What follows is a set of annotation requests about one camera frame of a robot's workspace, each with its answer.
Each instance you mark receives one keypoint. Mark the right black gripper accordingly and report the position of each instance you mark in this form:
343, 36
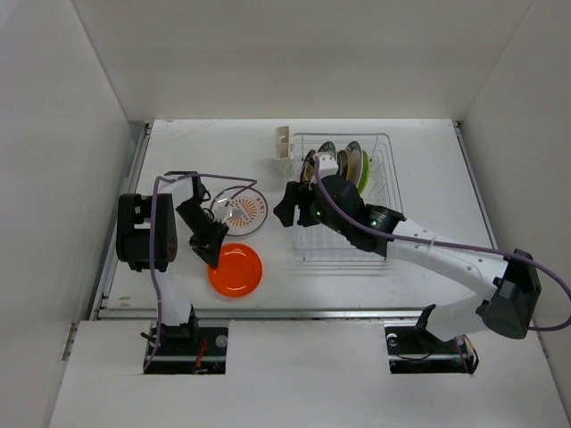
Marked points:
296, 193

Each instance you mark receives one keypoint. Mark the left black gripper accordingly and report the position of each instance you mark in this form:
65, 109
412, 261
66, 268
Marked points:
208, 246

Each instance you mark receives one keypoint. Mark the yellow brown patterned plate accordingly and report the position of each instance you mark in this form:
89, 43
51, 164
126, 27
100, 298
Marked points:
308, 167

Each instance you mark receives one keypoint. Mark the white plate orange sunburst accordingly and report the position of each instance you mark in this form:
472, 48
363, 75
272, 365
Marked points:
242, 209

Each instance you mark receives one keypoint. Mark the white plate green lettered rim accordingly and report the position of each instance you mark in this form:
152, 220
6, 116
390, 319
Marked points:
328, 148

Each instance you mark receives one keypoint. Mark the dark green blue patterned plate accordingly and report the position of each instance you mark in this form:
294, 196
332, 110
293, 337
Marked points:
342, 162

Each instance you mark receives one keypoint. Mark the lime green plate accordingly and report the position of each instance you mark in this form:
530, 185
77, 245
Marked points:
365, 173

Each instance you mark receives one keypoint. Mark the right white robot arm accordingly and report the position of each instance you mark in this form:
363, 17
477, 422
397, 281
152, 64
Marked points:
505, 288

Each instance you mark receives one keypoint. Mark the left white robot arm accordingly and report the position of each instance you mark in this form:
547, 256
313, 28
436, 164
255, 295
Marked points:
147, 240

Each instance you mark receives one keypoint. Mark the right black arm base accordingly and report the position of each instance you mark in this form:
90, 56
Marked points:
412, 350

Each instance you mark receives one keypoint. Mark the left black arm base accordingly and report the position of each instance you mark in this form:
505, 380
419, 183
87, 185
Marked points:
201, 352

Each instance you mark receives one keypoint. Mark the cream plastic cutlery holder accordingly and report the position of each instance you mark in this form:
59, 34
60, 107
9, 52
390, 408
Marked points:
282, 151

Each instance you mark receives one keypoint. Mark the white wire dish rack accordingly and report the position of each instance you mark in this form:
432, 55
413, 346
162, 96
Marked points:
382, 198

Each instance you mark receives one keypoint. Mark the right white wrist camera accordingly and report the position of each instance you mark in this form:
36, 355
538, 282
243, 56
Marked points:
325, 165

